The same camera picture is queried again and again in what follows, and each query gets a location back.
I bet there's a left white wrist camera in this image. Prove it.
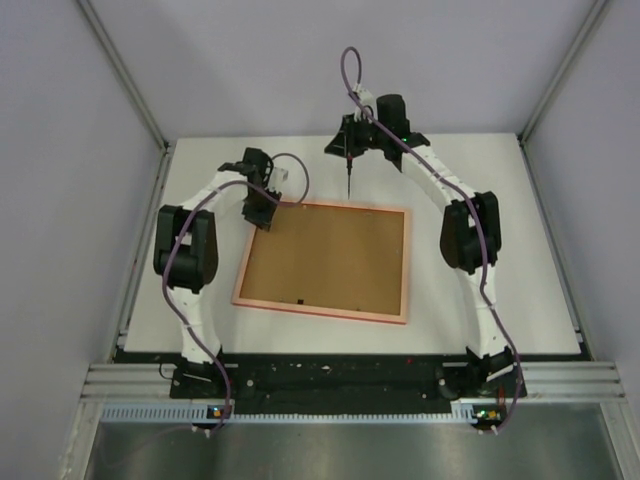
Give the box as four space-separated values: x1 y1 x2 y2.
268 167 288 192

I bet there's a right corner aluminium post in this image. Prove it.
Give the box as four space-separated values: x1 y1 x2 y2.
517 0 613 148

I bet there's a corner aluminium post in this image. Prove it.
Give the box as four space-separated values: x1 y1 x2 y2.
73 0 170 152
517 0 613 148

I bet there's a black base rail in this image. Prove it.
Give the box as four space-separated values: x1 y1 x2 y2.
112 351 526 414

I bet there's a grey slotted cable duct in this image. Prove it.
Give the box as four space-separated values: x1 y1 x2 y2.
99 399 496 426

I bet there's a red picture frame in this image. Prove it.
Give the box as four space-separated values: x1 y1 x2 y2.
232 202 412 325

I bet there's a red handled screwdriver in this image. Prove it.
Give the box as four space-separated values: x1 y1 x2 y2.
346 154 353 199

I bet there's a left corner aluminium post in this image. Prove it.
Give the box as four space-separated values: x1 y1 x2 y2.
73 0 170 152

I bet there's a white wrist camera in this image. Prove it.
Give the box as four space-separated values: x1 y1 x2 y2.
268 167 288 192
349 83 375 116

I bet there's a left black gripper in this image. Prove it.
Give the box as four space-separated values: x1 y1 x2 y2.
242 184 282 231

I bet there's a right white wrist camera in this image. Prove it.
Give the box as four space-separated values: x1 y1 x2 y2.
349 83 375 116

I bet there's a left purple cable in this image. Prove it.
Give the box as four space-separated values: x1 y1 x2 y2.
163 152 310 435

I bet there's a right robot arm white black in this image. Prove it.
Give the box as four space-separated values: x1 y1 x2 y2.
324 89 522 396

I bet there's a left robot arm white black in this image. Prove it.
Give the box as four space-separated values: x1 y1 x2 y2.
153 147 286 397

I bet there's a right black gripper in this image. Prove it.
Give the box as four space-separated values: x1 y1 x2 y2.
324 115 387 160

